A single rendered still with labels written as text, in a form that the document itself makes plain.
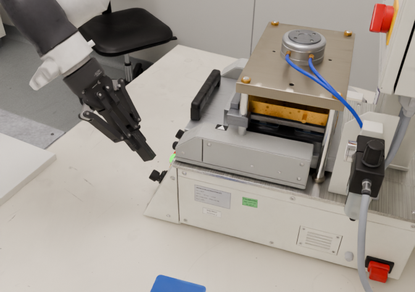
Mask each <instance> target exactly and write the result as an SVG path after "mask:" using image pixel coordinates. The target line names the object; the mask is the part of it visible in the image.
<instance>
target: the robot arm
mask: <svg viewBox="0 0 415 292"><path fill-rule="evenodd" d="M109 1H110V0H0V3H1V5H2V7H3V9H4V10H5V12H6V14H7V16H8V17H9V19H10V20H11V22H12V23H13V24H14V25H15V27H16V28H17V29H18V31H19V32H20V33H21V34H22V36H23V37H24V38H26V39H27V40H28V41H29V42H31V44H32V45H34V47H35V49H36V51H37V53H38V55H39V57H40V59H41V60H42V62H43V63H42V65H41V66H40V67H38V70H37V71H36V73H35V74H34V76H33V77H32V79H31V80H30V84H29V85H30V86H31V87H32V88H33V89H34V90H39V89H40V88H42V87H43V86H44V85H46V84H48V83H49V82H50V81H52V80H53V79H55V78H56V77H58V76H59V75H63V76H64V79H63V81H64V83H65V84H66V85H67V86H68V87H69V88H70V90H71V91H72V92H73V93H74V94H76V95H77V96H78V98H79V100H80V103H81V105H82V112H81V113H80V114H79V115H78V118H79V119H81V120H84V121H87V122H89V123H90V124H92V126H94V127H95V128H96V129H98V130H99V131H100V132H101V133H103V134H104V135H105V136H107V137H108V138H109V139H110V140H111V141H113V142H114V143H118V142H121V141H124V142H125V143H126V144H127V145H128V147H129V148H130V149H131V150H132V151H133V152H135V151H136V153H137V154H138V155H139V156H140V157H141V158H142V160H143V161H144V162H147V161H151V160H153V159H154V158H155V157H156V154H155V153H154V151H153V150H152V149H151V148H150V147H149V145H148V144H147V142H146V138H145V136H144V135H143V134H142V132H140V130H139V129H140V128H141V126H140V125H138V124H139V122H141V118H140V116H139V114H138V112H137V110H136V108H135V106H134V104H133V102H132V100H131V98H130V96H129V94H128V92H127V90H126V88H125V82H124V79H123V78H120V79H118V80H112V79H111V78H110V77H108V76H107V75H106V74H105V73H104V69H103V68H102V66H101V65H100V64H99V62H98V61H97V60H96V58H95V57H92V58H91V57H90V56H89V54H90V53H91V52H92V51H93V49H92V48H91V47H93V46H94V45H95V43H94V42H93V40H91V41H89V42H87V41H86V40H85V39H84V37H83V36H82V35H81V33H80V32H79V29H78V27H80V26H82V25H83V24H84V23H86V22H87V21H89V20H90V19H92V18H93V17H95V16H97V15H98V14H100V13H102V12H104V11H105V10H107V8H108V5H109ZM114 92H115V93H114ZM115 94H116V95H115ZM91 109H94V110H96V111H97V113H98V114H99V115H102V116H103V118H104V119H105V120H106V121H105V120H103V119H102V118H101V117H100V116H98V115H97V114H95V113H94V110H91Z"/></svg>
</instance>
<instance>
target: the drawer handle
mask: <svg viewBox="0 0 415 292"><path fill-rule="evenodd" d="M220 80H221V74H220V70H217V69H214V70H212V72H211V73H210V74H209V76H208V77H207V79H206V81H205V82H204V84H203V85H202V87H201V88H200V90H199V91H198V93H197V94H196V96H195V98H194V99H193V100H192V102H191V108H190V119H194V120H200V118H201V109H202V108H203V106H204V105H205V103H206V101H207V100H208V98H209V97H210V95H211V93H212V91H213V90H214V88H215V87H216V86H218V87H219V86H220Z"/></svg>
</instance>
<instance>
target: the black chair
mask: <svg viewBox="0 0 415 292"><path fill-rule="evenodd" d="M78 29H79V32H80V33H81V35H82V36H83V37H84V39H85V40H86V41H87V42H89V41H91V40H93V42H94V43H95V45H94V46H93V47H91V48H92V49H93V50H94V51H95V52H96V53H97V54H99V55H100V56H104V57H117V56H121V55H124V56H125V62H124V72H125V79H124V82H125V86H127V85H128V84H129V83H130V82H131V81H133V80H134V79H135V78H136V77H138V76H139V75H141V74H142V73H143V69H142V64H141V63H136V65H135V67H134V69H133V67H132V63H131V62H130V56H129V53H131V52H136V51H140V50H143V49H147V48H151V47H155V46H159V45H162V44H166V43H168V42H169V41H171V40H177V37H176V36H173V35H172V30H171V29H170V27H169V26H167V25H166V24H165V23H163V22H162V21H160V20H159V19H158V18H156V17H155V16H154V15H153V14H151V13H150V12H148V11H147V10H145V9H142V8H137V7H136V8H130V9H125V10H119V11H116V12H112V10H111V1H109V5H108V8H107V10H105V11H104V12H102V15H97V16H95V17H93V18H92V19H90V20H89V21H87V22H86V23H84V24H83V25H82V26H80V27H78Z"/></svg>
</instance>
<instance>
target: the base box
mask: <svg viewBox="0 0 415 292"><path fill-rule="evenodd" d="M143 215H146V216H149V217H154V218H157V219H161V220H165V221H168V222H172V223H177V224H179V225H180V224H181V223H185V224H187V225H192V226H195V227H199V228H203V229H207V230H210V231H214V232H218V233H222V234H225V235H230V236H234V237H237V238H241V239H244V240H248V241H253V242H255V243H260V244H264V245H267V246H272V247H275V248H279V249H283V250H286V251H290V252H295V253H298V254H302V255H305V256H309V257H313V258H316V259H321V260H324V261H328V262H333V263H335V264H340V265H344V266H347V267H351V268H354V269H358V266H357V247H358V223H359V220H355V221H351V220H350V218H349V217H348V216H347V215H346V214H345V212H344V207H342V206H337V205H334V204H329V203H326V202H320V201H316V200H313V199H308V198H302V197H299V196H294V195H291V194H286V193H281V192H278V191H273V190H268V189H265V188H260V187H257V186H251V185H247V184H243V183H239V182H235V181H230V180H225V179H222V178H217V177H212V176H209V175H204V174H200V173H196V172H191V171H187V170H182V169H178V168H174V167H173V166H172V167H171V169H170V170H169V172H168V174H167V175H166V177H165V179H164V181H163V182H162V184H161V185H160V187H159V189H158V190H157V192H156V194H155V195H154V197H153V198H152V200H151V202H150V203H149V205H148V207H147V208H146V210H145V212H144V213H143ZM414 246H415V223H411V222H406V221H403V220H398V219H393V218H390V217H385V216H382V215H377V214H371V213H367V224H366V242H365V269H366V272H369V279H371V280H375V281H378V282H382V283H386V281H387V278H388V277H389V278H393V279H396V280H398V279H399V278H400V276H401V273H402V271H403V269H404V267H405V265H406V263H407V261H408V259H409V257H410V255H411V252H412V250H413V248H414Z"/></svg>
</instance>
